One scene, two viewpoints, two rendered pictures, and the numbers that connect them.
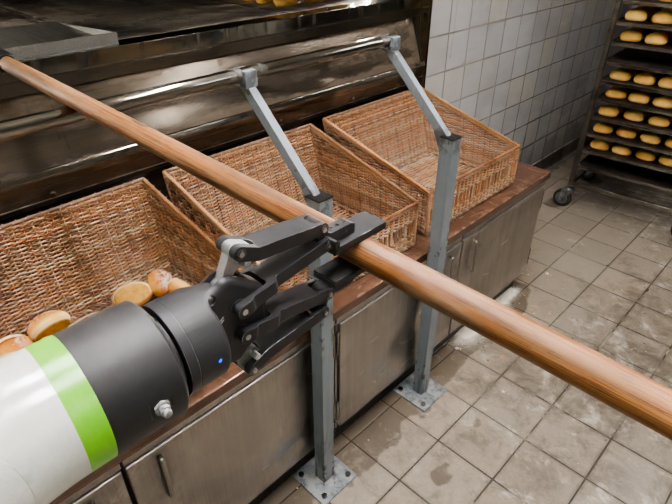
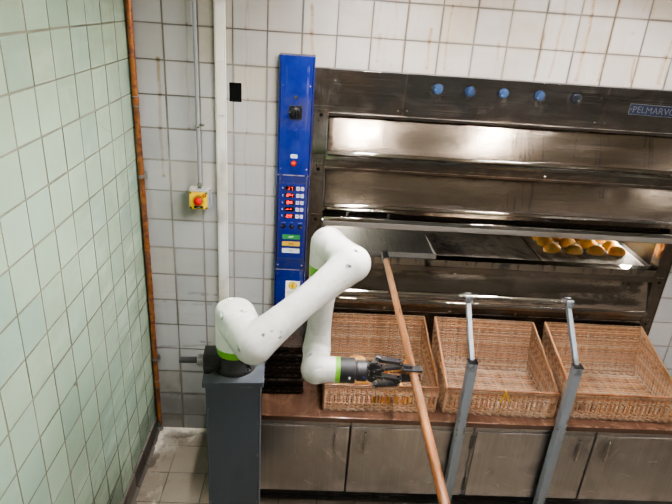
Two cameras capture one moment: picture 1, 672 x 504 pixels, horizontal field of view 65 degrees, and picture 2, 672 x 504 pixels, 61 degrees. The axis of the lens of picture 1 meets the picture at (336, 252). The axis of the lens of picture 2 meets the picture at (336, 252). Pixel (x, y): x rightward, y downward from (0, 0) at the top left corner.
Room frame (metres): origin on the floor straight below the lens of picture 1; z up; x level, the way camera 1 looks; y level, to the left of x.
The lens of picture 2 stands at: (-1.04, -0.95, 2.39)
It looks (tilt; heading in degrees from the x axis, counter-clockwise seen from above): 24 degrees down; 43
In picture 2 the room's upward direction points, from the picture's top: 4 degrees clockwise
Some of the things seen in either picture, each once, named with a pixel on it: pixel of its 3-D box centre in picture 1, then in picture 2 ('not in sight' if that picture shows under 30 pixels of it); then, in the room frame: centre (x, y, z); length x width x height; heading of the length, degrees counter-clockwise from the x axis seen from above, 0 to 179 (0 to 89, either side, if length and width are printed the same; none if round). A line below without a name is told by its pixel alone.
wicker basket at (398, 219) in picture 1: (296, 210); (490, 364); (1.36, 0.12, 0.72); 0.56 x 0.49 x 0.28; 134
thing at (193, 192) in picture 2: not in sight; (199, 198); (0.44, 1.33, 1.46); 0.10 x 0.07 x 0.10; 136
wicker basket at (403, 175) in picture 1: (422, 152); (605, 369); (1.80, -0.31, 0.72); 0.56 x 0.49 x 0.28; 135
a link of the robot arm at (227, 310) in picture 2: not in sight; (236, 328); (-0.04, 0.40, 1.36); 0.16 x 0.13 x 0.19; 74
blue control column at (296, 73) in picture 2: not in sight; (297, 209); (1.44, 1.71, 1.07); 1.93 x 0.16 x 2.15; 46
